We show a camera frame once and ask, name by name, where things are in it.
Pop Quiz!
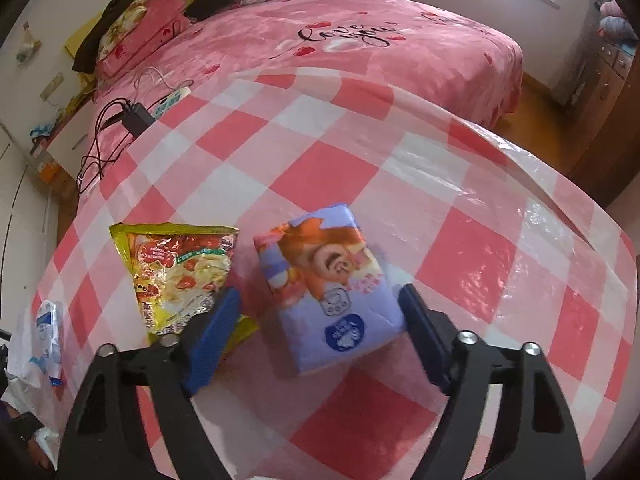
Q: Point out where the white nightstand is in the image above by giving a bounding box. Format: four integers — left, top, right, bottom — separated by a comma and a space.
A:
30, 100, 101, 186

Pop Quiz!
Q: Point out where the white cable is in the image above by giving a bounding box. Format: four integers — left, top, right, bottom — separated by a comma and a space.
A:
132, 67, 173, 96

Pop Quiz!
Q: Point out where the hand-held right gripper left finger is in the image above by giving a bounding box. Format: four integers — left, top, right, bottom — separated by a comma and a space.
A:
57, 287, 242, 480

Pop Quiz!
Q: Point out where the stack of folded blankets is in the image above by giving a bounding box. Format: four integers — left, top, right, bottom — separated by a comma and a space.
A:
597, 0, 640, 43

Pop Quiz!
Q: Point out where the black cable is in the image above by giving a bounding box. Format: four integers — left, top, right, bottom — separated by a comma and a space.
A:
75, 100, 133, 196

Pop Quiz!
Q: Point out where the brown wooden cabinet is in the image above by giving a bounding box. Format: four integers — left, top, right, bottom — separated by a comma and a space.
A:
567, 35, 640, 208

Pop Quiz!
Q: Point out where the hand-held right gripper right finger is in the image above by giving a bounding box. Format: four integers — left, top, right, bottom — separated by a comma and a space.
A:
397, 284, 586, 480

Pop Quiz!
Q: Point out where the pink printed bedspread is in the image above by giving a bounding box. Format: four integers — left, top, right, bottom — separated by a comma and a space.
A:
75, 0, 523, 196

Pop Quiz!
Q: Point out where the pink floral pillow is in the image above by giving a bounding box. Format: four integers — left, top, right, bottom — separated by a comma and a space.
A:
95, 0, 191, 78

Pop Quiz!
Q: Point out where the white power strip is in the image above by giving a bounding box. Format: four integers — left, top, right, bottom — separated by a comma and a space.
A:
150, 86, 192, 120

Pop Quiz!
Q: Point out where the red checked tablecloth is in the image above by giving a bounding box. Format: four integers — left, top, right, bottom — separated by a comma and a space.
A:
30, 67, 640, 480

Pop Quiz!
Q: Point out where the white plastic bag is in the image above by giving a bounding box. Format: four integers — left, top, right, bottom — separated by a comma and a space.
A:
0, 300, 68, 471

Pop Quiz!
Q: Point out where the black cloth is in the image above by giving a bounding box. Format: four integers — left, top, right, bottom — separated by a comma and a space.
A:
187, 0, 251, 21

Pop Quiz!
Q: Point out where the black charger adapter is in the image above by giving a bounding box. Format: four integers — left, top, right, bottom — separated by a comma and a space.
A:
120, 101, 153, 137

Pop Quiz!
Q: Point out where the purple cartoon tissue pack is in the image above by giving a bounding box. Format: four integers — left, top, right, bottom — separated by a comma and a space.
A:
252, 203, 407, 378

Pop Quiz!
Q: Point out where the small wall ornament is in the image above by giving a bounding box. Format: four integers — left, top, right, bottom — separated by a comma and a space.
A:
17, 22, 41, 64

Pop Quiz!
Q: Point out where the wall socket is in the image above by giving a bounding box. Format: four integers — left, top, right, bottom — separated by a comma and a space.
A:
42, 74, 66, 101

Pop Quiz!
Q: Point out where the dark brown cloth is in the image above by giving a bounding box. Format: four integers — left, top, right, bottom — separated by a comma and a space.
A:
72, 0, 161, 73

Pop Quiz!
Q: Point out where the yellow instant noodle packet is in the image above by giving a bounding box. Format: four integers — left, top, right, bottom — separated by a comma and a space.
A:
109, 222, 261, 361

